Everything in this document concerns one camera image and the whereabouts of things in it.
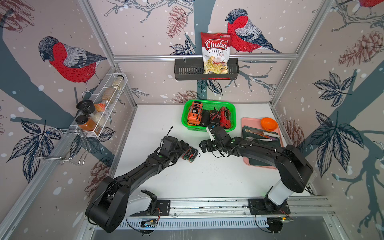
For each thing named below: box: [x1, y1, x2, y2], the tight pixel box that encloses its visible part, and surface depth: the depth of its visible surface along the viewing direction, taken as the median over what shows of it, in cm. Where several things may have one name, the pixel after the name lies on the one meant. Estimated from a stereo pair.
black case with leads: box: [209, 110, 222, 124], surface depth 102 cm
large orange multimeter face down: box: [187, 101, 204, 126], surface depth 102 cm
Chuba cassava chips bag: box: [200, 32, 232, 75], surface depth 85 cm
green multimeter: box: [181, 146, 201, 163], surface depth 91 cm
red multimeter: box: [219, 106, 231, 130], surface depth 105 cm
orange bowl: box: [260, 117, 278, 132], surface depth 105 cm
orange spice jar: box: [75, 114, 97, 131], surface depth 61 cm
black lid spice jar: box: [76, 99, 96, 115], surface depth 63 cm
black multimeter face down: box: [201, 109, 211, 127], surface depth 103 cm
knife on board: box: [245, 129, 281, 141], surface depth 103 cm
